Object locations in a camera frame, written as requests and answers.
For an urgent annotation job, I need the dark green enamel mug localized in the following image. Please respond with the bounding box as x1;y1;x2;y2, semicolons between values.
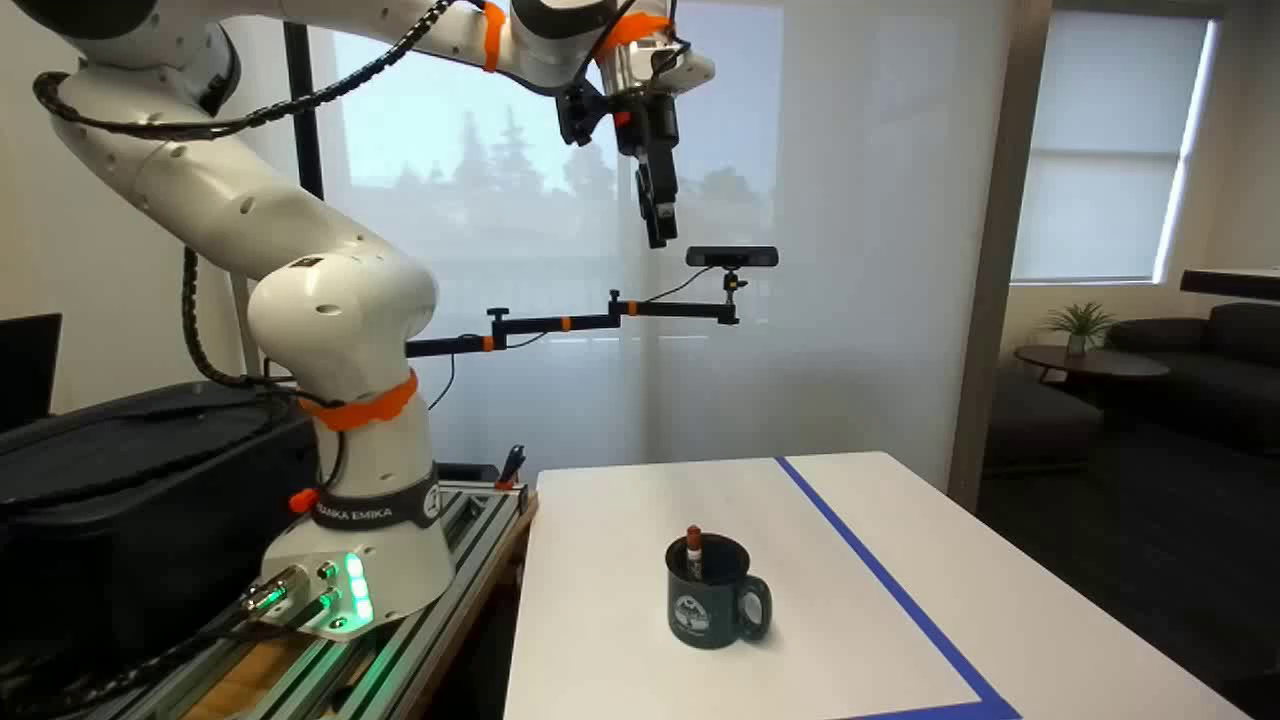
658;531;776;652

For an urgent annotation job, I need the dark grey sofa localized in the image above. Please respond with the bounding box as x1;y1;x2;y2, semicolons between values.
1104;302;1280;455

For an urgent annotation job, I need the small green potted plant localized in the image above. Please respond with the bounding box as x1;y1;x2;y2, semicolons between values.
1052;302;1116;358

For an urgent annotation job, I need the black equipment case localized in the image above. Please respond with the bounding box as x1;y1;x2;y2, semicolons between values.
0;379;322;701

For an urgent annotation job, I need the black robot cable conduit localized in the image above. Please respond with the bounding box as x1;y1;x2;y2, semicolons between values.
29;0;458;145

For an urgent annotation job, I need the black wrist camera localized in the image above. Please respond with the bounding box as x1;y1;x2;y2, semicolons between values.
552;78;615;151

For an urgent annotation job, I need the white window blind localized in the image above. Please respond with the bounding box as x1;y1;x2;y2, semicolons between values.
1013;8;1219;290

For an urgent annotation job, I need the blue tape line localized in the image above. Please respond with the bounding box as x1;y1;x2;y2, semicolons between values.
770;451;1022;720

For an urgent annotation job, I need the black stereo camera bar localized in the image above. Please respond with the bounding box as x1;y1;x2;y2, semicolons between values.
683;243;785;278

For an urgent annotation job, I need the aluminium rail robot base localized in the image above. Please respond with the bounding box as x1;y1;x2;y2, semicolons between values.
70;476;538;720

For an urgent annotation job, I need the black red tipped plug cable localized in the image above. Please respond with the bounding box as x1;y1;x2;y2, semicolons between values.
430;445;531;493

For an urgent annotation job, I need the black window frame post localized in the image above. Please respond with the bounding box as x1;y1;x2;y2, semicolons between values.
278;22;326;202

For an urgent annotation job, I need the dark grey ottoman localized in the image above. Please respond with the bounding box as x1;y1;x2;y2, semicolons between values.
983;374;1109;476

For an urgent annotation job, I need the dark wall shelf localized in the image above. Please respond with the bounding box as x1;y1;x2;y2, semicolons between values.
1174;270;1280;303

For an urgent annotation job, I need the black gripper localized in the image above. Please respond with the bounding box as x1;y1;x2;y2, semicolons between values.
613;90;689;252

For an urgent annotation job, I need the round dark coffee table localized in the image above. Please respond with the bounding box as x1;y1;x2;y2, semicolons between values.
1013;339;1174;406

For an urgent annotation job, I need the black monitor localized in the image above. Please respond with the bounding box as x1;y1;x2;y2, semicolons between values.
0;313;67;436

